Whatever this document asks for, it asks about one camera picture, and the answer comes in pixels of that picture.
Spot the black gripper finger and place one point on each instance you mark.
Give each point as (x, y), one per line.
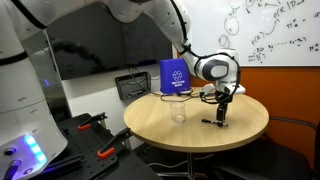
(219, 114)
(225, 115)

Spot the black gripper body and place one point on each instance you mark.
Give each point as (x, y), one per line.
(223, 96)

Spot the black marker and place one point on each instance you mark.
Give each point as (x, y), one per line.
(210, 121)

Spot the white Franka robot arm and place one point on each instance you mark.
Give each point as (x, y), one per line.
(23, 83)

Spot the clear glass cup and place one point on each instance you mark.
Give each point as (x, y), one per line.
(177, 113)

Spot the blue recycling bin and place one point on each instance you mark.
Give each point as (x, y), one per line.
(175, 76)

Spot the black office chair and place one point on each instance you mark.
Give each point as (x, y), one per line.
(286, 160)

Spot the whiteboard with writing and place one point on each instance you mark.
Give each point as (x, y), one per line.
(283, 30)

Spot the metal table pedestal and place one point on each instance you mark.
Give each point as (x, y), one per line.
(190, 165)

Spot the black wall monitor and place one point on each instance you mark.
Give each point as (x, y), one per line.
(106, 43)

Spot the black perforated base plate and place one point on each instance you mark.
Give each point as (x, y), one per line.
(86, 146)

